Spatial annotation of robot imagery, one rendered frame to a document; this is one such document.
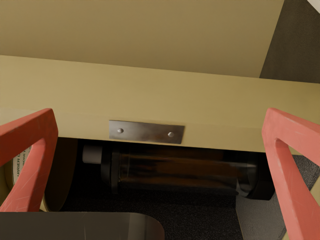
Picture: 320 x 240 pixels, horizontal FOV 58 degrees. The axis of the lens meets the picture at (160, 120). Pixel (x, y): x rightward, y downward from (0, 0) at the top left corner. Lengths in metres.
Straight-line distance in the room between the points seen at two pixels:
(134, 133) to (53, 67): 0.14
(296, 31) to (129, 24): 0.34
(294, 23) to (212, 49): 0.19
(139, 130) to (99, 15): 0.45
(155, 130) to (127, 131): 0.03
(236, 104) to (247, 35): 0.41
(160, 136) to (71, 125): 0.08
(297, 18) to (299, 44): 0.05
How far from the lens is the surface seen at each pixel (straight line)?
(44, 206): 0.40
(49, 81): 0.33
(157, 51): 0.70
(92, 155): 0.42
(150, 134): 0.28
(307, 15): 0.58
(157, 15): 0.67
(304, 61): 0.56
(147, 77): 0.34
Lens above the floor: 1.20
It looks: 3 degrees down
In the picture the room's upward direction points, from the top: 85 degrees counter-clockwise
